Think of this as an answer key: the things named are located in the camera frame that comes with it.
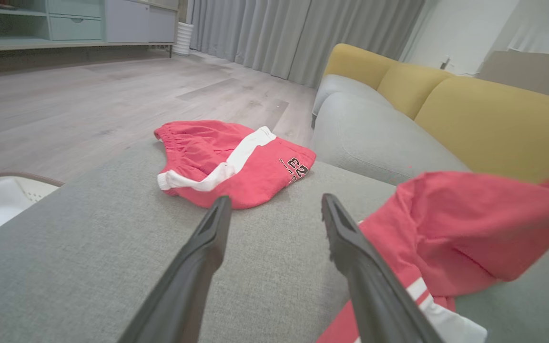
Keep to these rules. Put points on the red shorts with 23 print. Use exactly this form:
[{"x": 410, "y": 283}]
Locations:
[{"x": 255, "y": 176}]

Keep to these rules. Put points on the white sheer curtain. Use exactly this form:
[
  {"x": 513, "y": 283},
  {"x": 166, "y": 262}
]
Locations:
[{"x": 546, "y": 28}]

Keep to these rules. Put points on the large grey fabric sofa ottoman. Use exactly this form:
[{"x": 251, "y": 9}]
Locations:
[{"x": 88, "y": 247}]

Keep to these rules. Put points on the grey sofa seat cushion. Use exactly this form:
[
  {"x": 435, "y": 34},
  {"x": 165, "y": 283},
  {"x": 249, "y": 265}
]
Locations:
[
  {"x": 374, "y": 138},
  {"x": 341, "y": 85}
]

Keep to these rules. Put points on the yellow sofa back cushion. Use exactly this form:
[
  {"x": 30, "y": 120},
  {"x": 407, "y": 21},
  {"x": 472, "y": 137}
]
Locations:
[
  {"x": 412, "y": 88},
  {"x": 355, "y": 64},
  {"x": 503, "y": 128}
]

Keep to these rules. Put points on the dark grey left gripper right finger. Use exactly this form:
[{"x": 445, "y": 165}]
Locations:
[{"x": 370, "y": 286}]

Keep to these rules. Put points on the grey pleated curtain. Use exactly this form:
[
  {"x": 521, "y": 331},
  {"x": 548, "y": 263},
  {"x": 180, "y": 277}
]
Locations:
[{"x": 303, "y": 33}]

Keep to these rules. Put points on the red jersey with white panel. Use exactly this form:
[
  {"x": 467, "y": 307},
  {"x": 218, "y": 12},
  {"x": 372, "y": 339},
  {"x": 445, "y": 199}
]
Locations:
[{"x": 470, "y": 228}]

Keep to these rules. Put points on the pale green white cabinet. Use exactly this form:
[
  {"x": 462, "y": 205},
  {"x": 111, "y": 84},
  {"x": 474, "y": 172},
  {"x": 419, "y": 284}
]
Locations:
[{"x": 127, "y": 21}]

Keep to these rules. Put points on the small wall plug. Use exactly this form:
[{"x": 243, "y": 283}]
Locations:
[{"x": 445, "y": 64}]

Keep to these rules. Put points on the beige upholstered panel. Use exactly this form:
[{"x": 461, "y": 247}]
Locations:
[{"x": 536, "y": 76}]

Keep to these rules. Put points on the white ribbed vase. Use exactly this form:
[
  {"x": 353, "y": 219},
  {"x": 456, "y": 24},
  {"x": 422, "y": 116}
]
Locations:
[{"x": 183, "y": 38}]

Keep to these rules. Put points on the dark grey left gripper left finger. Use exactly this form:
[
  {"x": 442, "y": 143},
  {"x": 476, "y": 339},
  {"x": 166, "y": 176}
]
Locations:
[{"x": 193, "y": 271}]

